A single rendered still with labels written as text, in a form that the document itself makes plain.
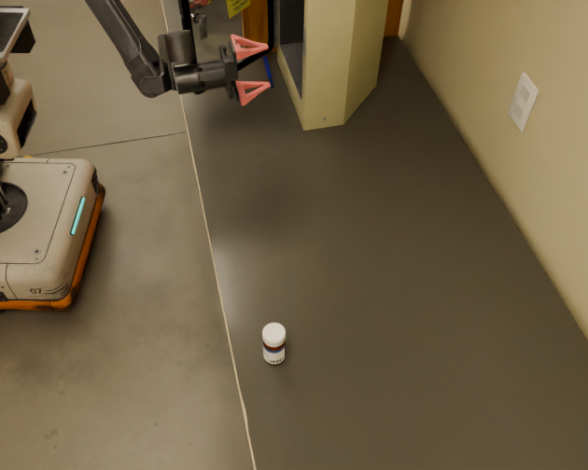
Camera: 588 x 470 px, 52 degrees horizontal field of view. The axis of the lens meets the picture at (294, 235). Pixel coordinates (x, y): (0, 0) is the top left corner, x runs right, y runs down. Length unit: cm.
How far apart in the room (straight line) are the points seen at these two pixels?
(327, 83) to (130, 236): 138
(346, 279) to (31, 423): 137
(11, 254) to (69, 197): 31
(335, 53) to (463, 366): 77
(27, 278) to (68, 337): 29
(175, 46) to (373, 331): 71
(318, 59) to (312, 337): 66
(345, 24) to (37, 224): 144
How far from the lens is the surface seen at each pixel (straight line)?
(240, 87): 138
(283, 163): 152
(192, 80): 131
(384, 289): 129
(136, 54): 135
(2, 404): 238
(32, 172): 262
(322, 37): 145
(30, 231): 241
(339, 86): 155
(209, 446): 213
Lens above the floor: 200
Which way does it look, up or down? 51 degrees down
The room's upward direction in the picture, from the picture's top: 1 degrees clockwise
